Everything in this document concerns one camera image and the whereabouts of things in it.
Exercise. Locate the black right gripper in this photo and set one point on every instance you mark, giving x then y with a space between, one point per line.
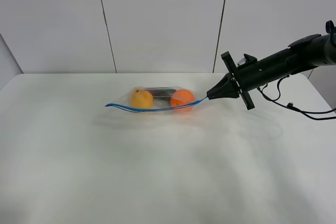
239 81

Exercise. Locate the clear zip file bag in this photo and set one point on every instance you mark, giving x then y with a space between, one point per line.
159 105

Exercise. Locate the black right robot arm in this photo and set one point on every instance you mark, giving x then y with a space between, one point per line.
300 56

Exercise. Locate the black object inside bag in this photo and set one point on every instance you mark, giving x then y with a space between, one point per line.
161 92

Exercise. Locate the orange fruit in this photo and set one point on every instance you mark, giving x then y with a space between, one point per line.
182 97

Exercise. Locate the yellow pear fruit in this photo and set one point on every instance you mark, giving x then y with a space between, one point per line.
141 99

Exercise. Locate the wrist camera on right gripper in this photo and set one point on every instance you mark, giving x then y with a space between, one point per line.
246 60

